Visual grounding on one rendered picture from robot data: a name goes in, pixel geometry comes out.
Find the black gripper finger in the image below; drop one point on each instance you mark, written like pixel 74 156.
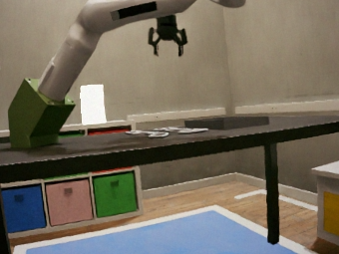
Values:
pixel 179 41
pixel 155 43

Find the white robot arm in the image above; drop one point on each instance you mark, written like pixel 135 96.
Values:
pixel 99 16

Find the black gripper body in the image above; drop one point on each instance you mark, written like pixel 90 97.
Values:
pixel 167 23

